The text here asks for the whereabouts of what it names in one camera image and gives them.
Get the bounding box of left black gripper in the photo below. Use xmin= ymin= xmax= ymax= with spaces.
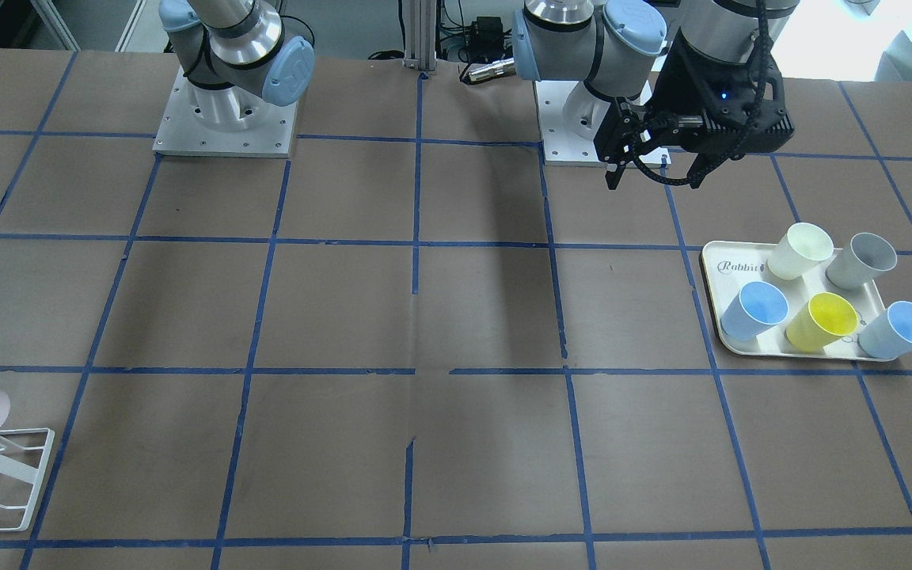
xmin=594 ymin=36 xmax=790 ymax=191

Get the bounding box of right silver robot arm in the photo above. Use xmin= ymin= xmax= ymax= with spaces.
xmin=0 ymin=1 xmax=314 ymax=373

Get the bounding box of cream white plastic cup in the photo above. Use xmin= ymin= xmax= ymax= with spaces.
xmin=766 ymin=222 xmax=834 ymax=280

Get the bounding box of light blue cup near centre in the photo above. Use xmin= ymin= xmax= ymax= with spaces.
xmin=720 ymin=281 xmax=789 ymax=340

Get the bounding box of yellow plastic cup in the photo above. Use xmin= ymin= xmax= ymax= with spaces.
xmin=785 ymin=292 xmax=859 ymax=352

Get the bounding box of grey plastic cup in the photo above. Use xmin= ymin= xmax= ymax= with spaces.
xmin=825 ymin=232 xmax=899 ymax=290

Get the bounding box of light blue cup far end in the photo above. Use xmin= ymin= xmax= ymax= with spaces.
xmin=858 ymin=300 xmax=912 ymax=359

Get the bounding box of cream rabbit tray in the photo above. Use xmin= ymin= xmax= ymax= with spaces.
xmin=700 ymin=241 xmax=886 ymax=362

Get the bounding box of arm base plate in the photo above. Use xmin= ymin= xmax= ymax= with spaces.
xmin=153 ymin=69 xmax=299 ymax=159
xmin=535 ymin=79 xmax=672 ymax=165

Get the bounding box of aluminium frame post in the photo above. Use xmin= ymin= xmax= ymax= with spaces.
xmin=398 ymin=0 xmax=440 ymax=77

